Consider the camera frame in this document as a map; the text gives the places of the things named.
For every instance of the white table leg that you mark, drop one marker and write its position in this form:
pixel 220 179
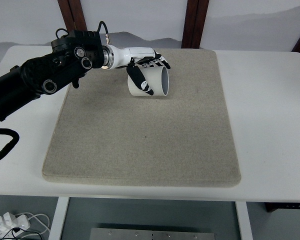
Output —
pixel 59 218
pixel 243 220

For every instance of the grey metal base plate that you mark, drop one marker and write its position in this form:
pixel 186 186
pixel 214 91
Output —
pixel 134 234

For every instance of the dark wooden screen frame middle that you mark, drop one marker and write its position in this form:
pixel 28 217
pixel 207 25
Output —
pixel 194 22

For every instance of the beige felt mat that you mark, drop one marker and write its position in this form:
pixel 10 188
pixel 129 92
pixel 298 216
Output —
pixel 106 136

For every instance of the white power strip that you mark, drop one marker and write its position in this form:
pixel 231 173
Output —
pixel 13 226

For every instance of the white table leg right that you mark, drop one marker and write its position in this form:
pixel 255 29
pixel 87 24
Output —
pixel 243 220

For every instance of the white ribbed cup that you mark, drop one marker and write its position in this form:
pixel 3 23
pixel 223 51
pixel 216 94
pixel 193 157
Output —
pixel 157 78

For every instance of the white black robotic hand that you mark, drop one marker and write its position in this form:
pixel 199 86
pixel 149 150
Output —
pixel 133 58

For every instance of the dark wooden screen frame left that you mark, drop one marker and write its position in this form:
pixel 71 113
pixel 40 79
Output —
pixel 75 15

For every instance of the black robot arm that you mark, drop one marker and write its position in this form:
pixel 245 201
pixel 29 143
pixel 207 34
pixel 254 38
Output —
pixel 73 55

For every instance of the white table leg left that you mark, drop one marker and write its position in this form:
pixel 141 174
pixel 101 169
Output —
pixel 59 218

